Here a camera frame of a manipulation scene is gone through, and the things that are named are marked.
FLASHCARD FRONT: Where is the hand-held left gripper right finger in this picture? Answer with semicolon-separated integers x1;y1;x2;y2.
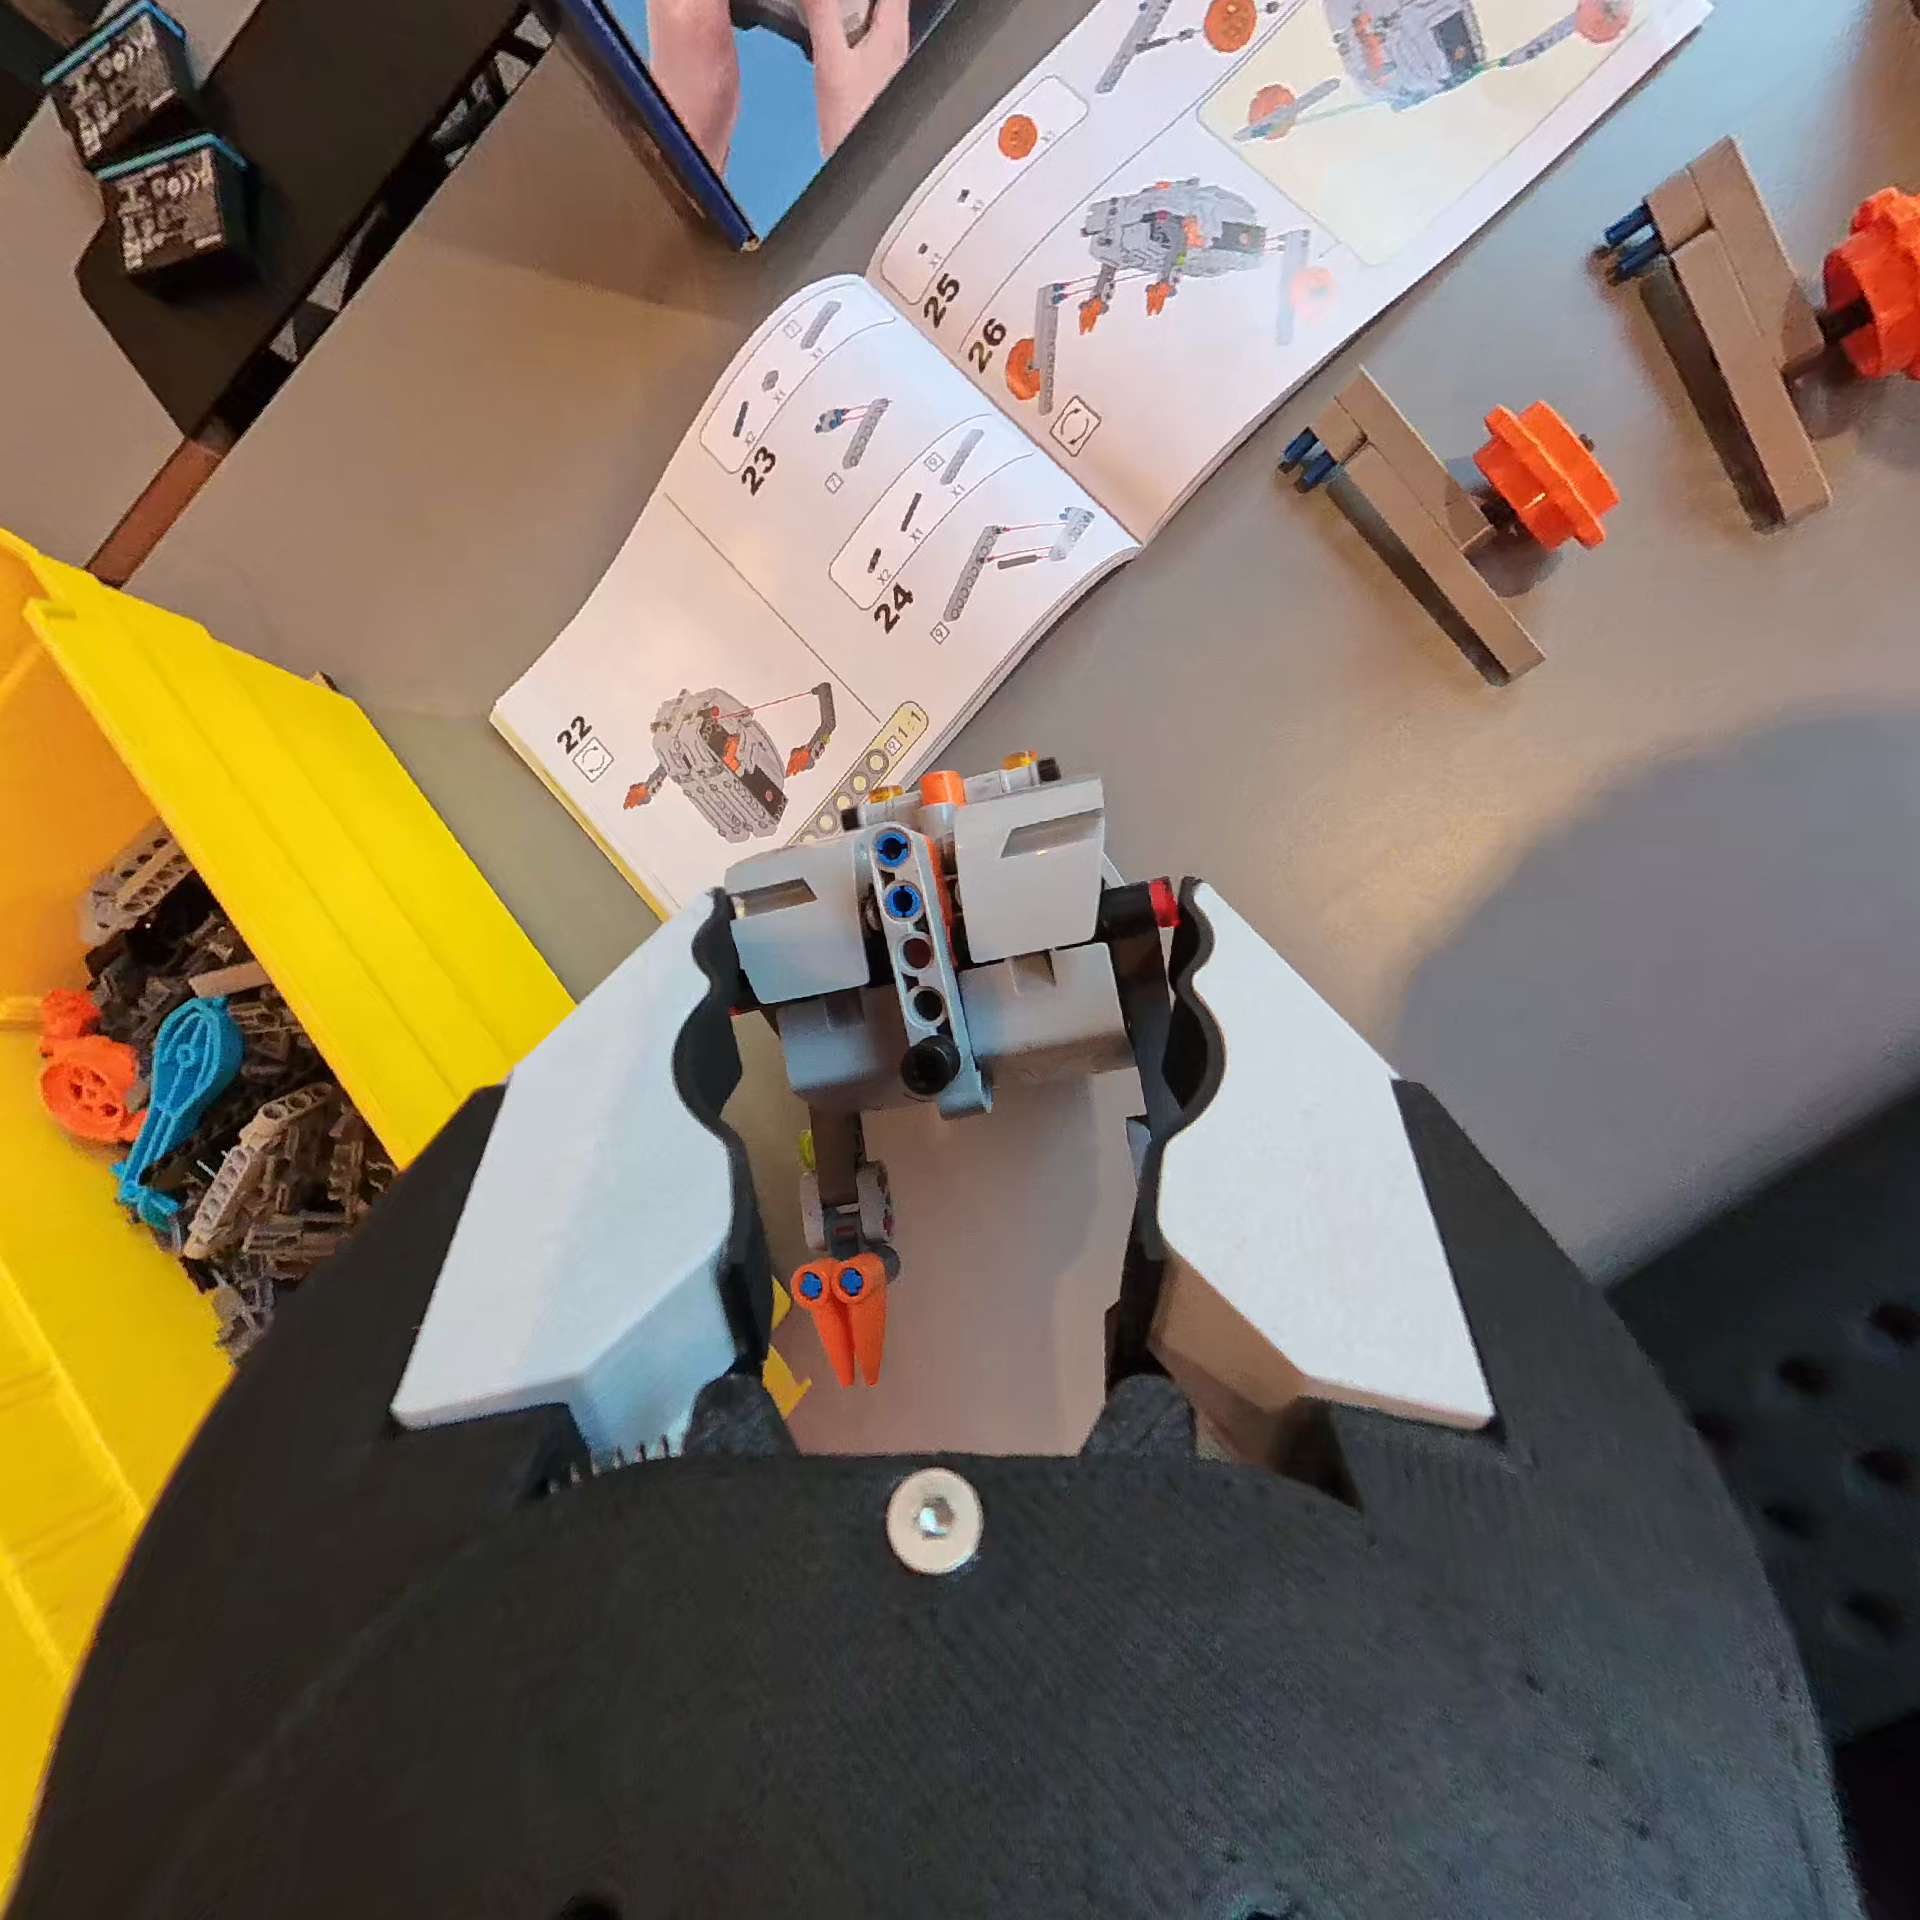
1104;878;1501;1468

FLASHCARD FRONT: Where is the grey toy robot model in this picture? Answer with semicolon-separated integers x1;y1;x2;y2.
719;749;1180;1388

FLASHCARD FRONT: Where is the brown beam orange wheel assembly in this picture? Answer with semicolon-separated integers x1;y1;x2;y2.
1595;137;1920;532
1276;368;1623;689

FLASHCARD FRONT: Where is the black perforated board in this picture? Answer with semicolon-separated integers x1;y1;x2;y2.
1605;1094;1920;1920

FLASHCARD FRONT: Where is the pile of building pieces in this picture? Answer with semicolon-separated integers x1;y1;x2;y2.
37;822;399;1360

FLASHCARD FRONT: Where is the black mat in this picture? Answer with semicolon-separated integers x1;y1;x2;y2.
77;0;578;442

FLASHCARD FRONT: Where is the instruction booklet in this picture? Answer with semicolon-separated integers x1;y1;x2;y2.
490;0;1715;921

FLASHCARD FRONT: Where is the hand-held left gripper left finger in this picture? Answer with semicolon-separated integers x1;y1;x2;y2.
392;893;782;1474

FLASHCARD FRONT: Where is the building kit box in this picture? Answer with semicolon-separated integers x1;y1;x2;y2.
561;0;964;254

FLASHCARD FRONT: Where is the blue plastic separator tool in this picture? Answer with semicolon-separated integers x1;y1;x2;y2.
111;998;246;1235

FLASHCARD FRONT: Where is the yellow plastic bin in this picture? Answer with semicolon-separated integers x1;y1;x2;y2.
0;530;578;1756

